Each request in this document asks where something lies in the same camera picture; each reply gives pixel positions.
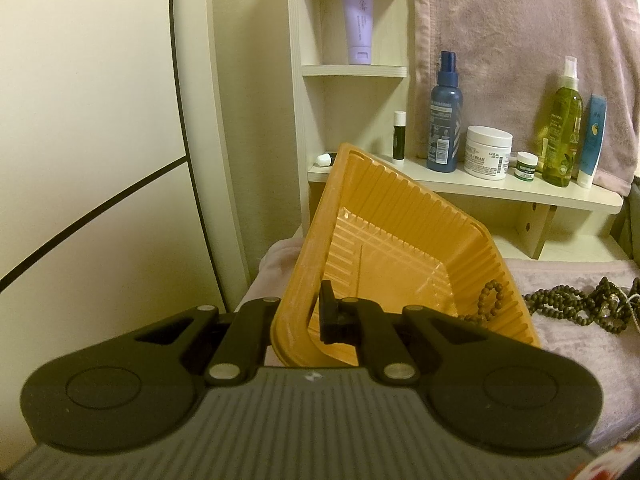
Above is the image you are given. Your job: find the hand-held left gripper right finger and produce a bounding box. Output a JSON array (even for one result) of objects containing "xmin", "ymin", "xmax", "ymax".
[{"xmin": 318, "ymin": 279, "xmax": 502, "ymax": 386}]

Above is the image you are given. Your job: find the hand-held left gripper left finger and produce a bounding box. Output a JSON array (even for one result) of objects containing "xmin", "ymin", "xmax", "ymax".
[{"xmin": 132, "ymin": 297, "xmax": 281, "ymax": 386}]

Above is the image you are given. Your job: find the orange plastic tray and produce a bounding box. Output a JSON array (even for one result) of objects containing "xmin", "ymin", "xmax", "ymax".
[{"xmin": 269, "ymin": 142, "xmax": 544, "ymax": 369}]

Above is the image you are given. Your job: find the long dark bead necklace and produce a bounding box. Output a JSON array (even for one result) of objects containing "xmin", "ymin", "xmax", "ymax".
[{"xmin": 456, "ymin": 280, "xmax": 601, "ymax": 324}]

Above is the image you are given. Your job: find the lip balm stick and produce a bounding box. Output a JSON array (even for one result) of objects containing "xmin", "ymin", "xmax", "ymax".
[{"xmin": 392, "ymin": 110, "xmax": 407, "ymax": 161}]

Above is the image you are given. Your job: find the white cream jar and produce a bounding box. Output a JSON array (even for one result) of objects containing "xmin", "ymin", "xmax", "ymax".
[{"xmin": 463, "ymin": 125, "xmax": 515, "ymax": 181}]

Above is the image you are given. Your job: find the blue spray bottle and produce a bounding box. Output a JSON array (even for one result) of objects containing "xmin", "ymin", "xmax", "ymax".
[{"xmin": 426, "ymin": 50, "xmax": 462, "ymax": 174}]

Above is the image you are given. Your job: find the small green label jar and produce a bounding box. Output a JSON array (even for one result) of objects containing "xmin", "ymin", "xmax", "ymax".
[{"xmin": 514, "ymin": 151, "xmax": 539, "ymax": 183}]

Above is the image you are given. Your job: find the white wooden shelf unit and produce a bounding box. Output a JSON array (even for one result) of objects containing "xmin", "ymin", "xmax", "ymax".
[{"xmin": 204, "ymin": 0, "xmax": 625, "ymax": 281}]

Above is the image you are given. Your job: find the green spray bottle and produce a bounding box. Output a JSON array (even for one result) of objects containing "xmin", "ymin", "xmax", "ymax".
[{"xmin": 541, "ymin": 55, "xmax": 585, "ymax": 189}]

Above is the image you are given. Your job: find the lavender tube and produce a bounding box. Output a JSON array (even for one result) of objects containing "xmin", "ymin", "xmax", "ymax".
[{"xmin": 339, "ymin": 0, "xmax": 376, "ymax": 65}]

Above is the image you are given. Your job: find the white and blue tube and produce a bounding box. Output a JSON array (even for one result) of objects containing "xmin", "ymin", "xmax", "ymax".
[{"xmin": 576, "ymin": 93, "xmax": 609, "ymax": 190}]

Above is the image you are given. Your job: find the grey cushion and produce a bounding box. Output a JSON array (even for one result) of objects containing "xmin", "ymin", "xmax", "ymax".
[{"xmin": 612, "ymin": 174, "xmax": 640, "ymax": 262}]

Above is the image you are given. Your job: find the hanging pink towel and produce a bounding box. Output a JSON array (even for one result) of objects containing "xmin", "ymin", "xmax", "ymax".
[{"xmin": 407, "ymin": 0, "xmax": 640, "ymax": 197}]

